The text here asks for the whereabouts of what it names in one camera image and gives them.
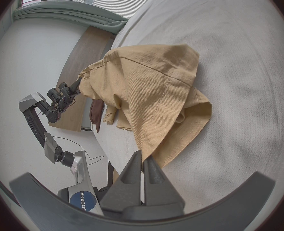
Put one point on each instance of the brown garment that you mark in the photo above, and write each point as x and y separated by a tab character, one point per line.
96	114

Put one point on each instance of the grey-green curtain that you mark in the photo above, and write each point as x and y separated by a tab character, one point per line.
72	13

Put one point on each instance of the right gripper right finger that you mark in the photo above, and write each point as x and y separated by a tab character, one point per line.
156	186

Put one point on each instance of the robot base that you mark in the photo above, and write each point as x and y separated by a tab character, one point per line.
84	198

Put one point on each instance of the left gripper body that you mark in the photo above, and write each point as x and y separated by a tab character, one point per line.
69	92

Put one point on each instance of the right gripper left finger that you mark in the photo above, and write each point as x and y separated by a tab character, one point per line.
128	186

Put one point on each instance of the tan shorts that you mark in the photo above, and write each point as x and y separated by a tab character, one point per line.
144	92

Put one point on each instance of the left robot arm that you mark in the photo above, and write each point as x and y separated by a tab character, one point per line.
32	119

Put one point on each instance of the bed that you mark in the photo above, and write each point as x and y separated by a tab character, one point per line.
228	56

